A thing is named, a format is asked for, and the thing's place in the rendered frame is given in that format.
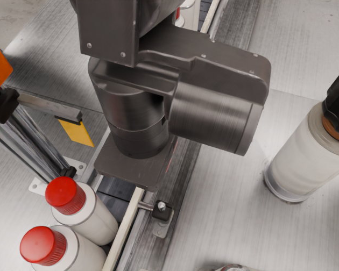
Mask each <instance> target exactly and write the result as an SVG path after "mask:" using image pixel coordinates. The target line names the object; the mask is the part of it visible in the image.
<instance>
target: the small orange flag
mask: <svg viewBox="0 0 339 271"><path fill-rule="evenodd" d="M54 117H55V118H56V119H58V120H59V122H60V123H61V125H62V126H63V128H64V129H65V131H66V132H67V134H68V135H69V137H70V138H71V140H72V141H76V142H79V143H81V144H85V145H88V146H91V147H95V146H94V144H93V142H92V140H91V138H90V136H89V134H88V132H87V130H86V129H85V127H84V125H83V123H82V118H81V119H80V121H79V122H75V121H73V120H69V119H66V118H62V117H59V116H56V115H54Z"/></svg>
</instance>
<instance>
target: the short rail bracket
mask: <svg viewBox="0 0 339 271"><path fill-rule="evenodd" d="M172 211H173V205H172V204H171V203H168V202H166V201H161V200H156V203H155V205H154V207H153V210H152V213H151V216H152V219H153V220H155V221H157V222H160V223H161V224H168V223H169V222H170V218H171V215H172Z"/></svg>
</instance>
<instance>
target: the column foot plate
mask: <svg viewBox="0 0 339 271"><path fill-rule="evenodd" d="M63 158H64V159H65V160H66V161H67V162H68V164H69V165H70V166H73V167H75V168H76V170H77V172H76V174H78V175H81V176H82V175H83V173H84V171H85V170H86V168H87V164H86V163H83V162H80V161H77V160H74V159H71V158H68V157H65V156H63ZM47 186H48V185H46V184H43V183H42V182H41V181H40V180H38V179H37V178H36V177H35V178H34V180H33V181H32V183H31V185H30V186H29V191H31V192H34V193H36V194H40V195H42V196H45V190H46V187H47Z"/></svg>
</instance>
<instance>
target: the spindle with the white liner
mask: <svg viewBox="0 0 339 271"><path fill-rule="evenodd" d="M337 175H339V76H338V77H337V78H336V80H335V81H334V82H333V83H332V85H331V86H330V87H329V89H328V90H327V97H326V99H325V100H324V101H322V102H319V103H317V104H315V105H314V106H313V107H312V108H311V110H310V111H309V113H308V114H307V116H306V117H305V118H304V120H303V121H302V122H301V123H300V124H299V126H298V127H297V128H296V130H295V131H294V132H293V134H292V135H291V136H290V137H289V138H288V140H287V141H286V142H285V144H284V145H283V147H282V148H281V149H280V150H279V152H277V153H276V154H275V155H274V157H273V158H272V159H271V160H270V161H269V162H268V163H267V165H266V167H265V170H264V179H265V182H266V185H267V186H268V188H269V189H270V191H271V192H272V193H273V194H274V195H276V196H277V197H279V198H280V199H282V200H284V201H288V202H301V201H304V200H306V199H307V198H308V197H309V196H311V194H313V193H315V192H316V191H317V190H318V189H319V188H320V187H322V186H323V185H324V184H326V183H327V182H328V181H330V180H332V179H333V178H335V177H336V176H337Z"/></svg>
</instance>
